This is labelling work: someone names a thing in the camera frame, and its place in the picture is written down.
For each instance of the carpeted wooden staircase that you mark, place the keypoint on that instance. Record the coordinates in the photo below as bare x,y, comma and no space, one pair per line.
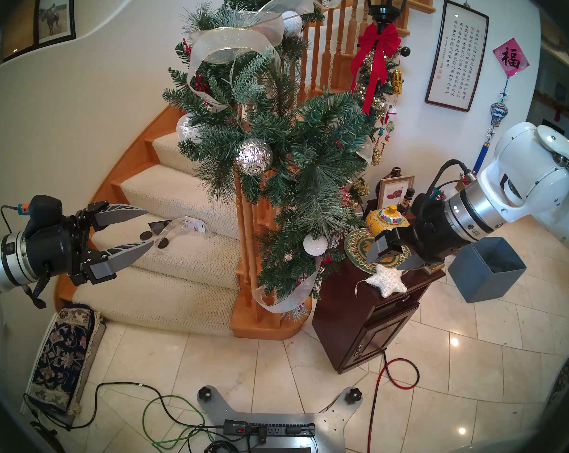
180,197

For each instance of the framed horse photo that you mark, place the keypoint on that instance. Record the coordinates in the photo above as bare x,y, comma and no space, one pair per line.
54,15

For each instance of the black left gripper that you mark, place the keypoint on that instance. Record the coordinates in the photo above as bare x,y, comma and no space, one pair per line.
53,249

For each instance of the black power strip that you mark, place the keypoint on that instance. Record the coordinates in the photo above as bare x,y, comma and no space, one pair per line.
275,429

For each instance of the small black-hat nutcracker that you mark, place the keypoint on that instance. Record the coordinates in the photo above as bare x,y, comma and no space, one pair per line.
406,199

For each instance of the blue grey square bin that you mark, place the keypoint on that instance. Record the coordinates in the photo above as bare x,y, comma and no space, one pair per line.
487,277

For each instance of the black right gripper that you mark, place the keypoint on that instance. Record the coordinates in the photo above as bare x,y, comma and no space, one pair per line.
435,235

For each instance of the small white picture frame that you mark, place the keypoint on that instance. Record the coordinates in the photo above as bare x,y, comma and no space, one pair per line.
394,192

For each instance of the silver faceted ball ornament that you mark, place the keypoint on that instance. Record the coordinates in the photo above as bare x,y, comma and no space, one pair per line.
254,157

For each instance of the red ball ornament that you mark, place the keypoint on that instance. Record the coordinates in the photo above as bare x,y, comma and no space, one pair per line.
345,197

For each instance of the silver frosted pine cone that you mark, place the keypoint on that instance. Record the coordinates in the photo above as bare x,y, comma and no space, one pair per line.
335,239

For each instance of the red velvet bow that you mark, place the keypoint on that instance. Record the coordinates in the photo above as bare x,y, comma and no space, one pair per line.
379,46

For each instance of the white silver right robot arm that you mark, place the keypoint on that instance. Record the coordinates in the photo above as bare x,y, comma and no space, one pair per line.
525,173

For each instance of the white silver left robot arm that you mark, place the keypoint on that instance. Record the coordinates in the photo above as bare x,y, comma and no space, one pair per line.
6,263

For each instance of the green pine garland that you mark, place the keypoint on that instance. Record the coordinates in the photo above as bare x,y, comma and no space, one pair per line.
313,145

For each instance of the clear silver ball ornament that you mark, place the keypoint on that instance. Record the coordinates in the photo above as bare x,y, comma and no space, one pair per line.
186,129

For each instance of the white glitter ball ornament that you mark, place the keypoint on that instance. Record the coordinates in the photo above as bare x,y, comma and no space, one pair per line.
315,245

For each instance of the white glitter star ornament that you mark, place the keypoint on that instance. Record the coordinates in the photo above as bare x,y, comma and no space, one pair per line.
387,280

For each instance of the large white ball ornament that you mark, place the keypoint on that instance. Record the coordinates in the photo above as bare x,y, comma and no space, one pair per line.
292,23

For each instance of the folded patterned rug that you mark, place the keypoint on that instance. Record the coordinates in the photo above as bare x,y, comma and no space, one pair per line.
60,357

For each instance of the black lantern lamp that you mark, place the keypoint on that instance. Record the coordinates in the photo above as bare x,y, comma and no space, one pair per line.
388,1

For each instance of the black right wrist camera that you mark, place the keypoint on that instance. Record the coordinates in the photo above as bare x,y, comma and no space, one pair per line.
423,206

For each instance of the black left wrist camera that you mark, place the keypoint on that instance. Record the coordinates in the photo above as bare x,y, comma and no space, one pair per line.
44,211

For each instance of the yellow porcelain lidded jar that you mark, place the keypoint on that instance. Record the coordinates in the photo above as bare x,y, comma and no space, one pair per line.
386,220

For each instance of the gold tinsel lamp garland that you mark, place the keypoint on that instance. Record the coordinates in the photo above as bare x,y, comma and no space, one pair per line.
379,105

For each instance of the clear safety glasses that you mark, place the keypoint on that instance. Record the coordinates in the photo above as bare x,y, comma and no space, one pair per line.
180,225

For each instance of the gold bell ornament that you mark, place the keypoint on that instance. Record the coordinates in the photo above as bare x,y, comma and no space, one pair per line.
397,81

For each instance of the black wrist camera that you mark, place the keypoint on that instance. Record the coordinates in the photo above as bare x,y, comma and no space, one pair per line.
44,211
423,206

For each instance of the black base plate knob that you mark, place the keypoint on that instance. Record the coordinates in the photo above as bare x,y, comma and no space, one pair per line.
353,395
205,393

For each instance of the dark red vase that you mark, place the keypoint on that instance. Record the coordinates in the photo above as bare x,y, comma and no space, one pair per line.
395,171

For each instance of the dark wood cabinet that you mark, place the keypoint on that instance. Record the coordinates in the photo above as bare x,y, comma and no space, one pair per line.
355,315

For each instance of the small black ball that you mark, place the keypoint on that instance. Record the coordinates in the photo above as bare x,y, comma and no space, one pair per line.
405,51

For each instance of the framed calligraphy scroll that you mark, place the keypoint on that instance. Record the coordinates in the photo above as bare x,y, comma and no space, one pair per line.
456,55

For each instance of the dark wooden picture frame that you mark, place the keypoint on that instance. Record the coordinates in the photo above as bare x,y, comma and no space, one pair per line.
20,27

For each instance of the green gold round plate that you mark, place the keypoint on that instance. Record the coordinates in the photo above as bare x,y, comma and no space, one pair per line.
357,249

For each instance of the sheer white gold-edged ribbon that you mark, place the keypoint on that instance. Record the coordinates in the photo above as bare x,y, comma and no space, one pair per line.
232,37

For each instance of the red fu charm blue tassel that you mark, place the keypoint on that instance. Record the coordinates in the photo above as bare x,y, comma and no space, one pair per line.
511,58

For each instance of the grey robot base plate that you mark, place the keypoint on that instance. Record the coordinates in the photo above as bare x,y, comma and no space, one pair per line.
331,423

